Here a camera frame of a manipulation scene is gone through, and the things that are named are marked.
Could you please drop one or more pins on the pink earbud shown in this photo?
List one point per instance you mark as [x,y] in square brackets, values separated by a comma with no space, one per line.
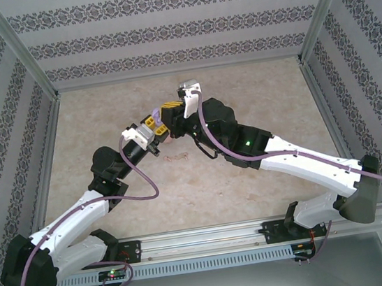
[185,155]
[167,159]

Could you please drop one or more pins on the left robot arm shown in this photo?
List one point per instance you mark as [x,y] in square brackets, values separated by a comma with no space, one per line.
[70,215]

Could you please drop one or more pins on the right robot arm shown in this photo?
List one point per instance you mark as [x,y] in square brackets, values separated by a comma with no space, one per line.
[307,166]

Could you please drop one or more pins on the small controller board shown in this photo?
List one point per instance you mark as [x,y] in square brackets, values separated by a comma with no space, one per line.
[302,251]
[111,274]

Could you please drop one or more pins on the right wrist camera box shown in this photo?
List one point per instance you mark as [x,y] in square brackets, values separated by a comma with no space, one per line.
[189,88]

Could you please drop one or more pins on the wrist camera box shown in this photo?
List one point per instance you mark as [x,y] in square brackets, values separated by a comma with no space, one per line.
[131,134]
[189,88]

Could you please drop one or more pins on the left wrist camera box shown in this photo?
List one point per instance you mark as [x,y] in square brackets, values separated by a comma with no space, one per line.
[131,134]

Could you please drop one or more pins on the aluminium back rail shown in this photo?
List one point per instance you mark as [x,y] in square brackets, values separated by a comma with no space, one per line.
[178,71]

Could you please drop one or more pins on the aluminium side rail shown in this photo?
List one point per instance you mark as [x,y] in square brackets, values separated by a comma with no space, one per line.
[48,151]
[319,98]

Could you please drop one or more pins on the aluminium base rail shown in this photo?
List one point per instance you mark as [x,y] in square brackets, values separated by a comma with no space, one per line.
[203,240]

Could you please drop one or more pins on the aluminium frame post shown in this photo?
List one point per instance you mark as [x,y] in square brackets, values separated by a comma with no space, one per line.
[320,9]
[20,49]

